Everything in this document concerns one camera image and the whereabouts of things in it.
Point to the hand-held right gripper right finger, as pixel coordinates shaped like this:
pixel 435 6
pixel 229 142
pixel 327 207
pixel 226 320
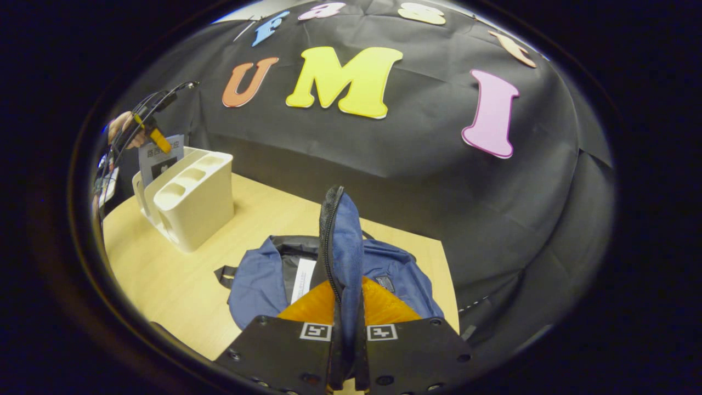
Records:
pixel 417 351

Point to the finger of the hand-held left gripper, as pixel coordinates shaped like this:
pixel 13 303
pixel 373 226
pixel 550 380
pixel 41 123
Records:
pixel 160 141

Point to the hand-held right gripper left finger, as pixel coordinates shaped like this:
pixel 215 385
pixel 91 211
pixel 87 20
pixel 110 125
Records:
pixel 285 351

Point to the grey-blue book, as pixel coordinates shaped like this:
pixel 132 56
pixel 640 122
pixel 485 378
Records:
pixel 162 164

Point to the blue schoolbag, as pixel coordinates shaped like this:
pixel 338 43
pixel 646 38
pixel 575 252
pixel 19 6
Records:
pixel 258 285

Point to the cream plastic bookshelf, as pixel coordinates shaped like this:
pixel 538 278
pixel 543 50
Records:
pixel 203 208

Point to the white side table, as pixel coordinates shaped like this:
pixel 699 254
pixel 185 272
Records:
pixel 109 186

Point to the black backdrop cloth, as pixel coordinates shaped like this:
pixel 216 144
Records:
pixel 411 164

